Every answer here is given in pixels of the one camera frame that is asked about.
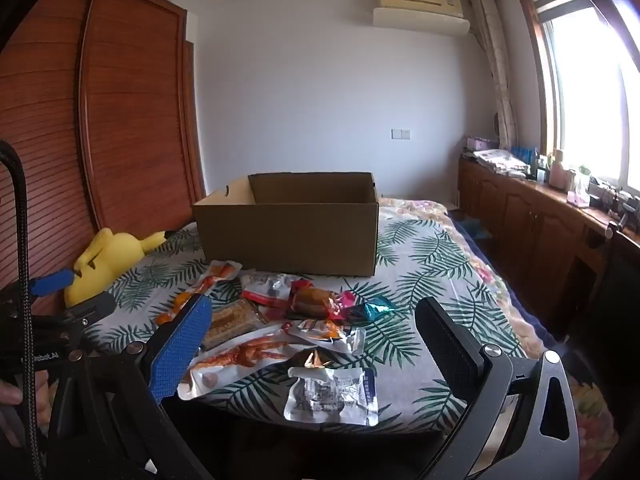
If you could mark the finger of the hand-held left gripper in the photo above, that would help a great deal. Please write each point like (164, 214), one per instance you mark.
(50, 281)
(92, 305)

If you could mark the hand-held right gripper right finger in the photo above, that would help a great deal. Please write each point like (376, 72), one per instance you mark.
(447, 345)

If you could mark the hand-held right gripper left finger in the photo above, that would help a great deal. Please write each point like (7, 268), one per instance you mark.
(182, 345)

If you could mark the clear sesame bar packet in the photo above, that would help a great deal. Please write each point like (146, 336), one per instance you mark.
(230, 322)

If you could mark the brown cardboard box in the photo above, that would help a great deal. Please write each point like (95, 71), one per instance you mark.
(290, 235)

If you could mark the person's left hand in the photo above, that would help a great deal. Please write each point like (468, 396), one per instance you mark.
(9, 396)

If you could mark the yellow plush toy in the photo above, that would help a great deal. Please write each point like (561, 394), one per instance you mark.
(110, 255)

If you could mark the clear red chicken feet packet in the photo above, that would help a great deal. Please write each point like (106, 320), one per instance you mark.
(240, 355)

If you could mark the orange sausage snack packet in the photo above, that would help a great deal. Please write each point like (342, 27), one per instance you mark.
(215, 275)

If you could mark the leaf print bedsheet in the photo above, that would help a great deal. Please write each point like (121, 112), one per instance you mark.
(425, 270)

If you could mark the floral quilt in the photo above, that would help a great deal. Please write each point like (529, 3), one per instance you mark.
(492, 280)

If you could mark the teal candy wrapper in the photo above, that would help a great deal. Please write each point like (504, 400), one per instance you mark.
(375, 310)

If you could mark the red snack packet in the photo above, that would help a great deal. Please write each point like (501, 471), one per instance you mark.
(267, 290)

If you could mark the pink snack packet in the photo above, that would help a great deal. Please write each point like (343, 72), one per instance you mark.
(345, 305)

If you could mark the silver orange snack packet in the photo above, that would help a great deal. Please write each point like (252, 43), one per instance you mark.
(325, 332)

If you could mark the silver foil snack packet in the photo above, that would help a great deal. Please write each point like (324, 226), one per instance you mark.
(330, 395)

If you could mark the brown snack packet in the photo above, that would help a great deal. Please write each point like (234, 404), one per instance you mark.
(312, 302)

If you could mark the brown wooden sideboard cabinet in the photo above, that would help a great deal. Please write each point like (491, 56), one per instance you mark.
(525, 225)

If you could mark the black chair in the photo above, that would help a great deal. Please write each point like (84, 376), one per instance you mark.
(617, 300)

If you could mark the brown wooden wardrobe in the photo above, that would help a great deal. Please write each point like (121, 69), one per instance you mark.
(125, 110)

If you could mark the stack of white papers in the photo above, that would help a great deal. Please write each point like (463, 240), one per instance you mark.
(500, 160)

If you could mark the pink bottle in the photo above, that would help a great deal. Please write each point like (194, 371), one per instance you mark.
(557, 172)

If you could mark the patterned beige curtain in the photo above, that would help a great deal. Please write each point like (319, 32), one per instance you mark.
(497, 70)

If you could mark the wooden framed window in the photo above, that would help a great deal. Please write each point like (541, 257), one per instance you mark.
(585, 85)

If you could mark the white wall switch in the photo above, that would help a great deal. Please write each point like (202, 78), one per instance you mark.
(401, 134)

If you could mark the white wall air conditioner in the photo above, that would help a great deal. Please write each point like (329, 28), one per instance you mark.
(420, 10)

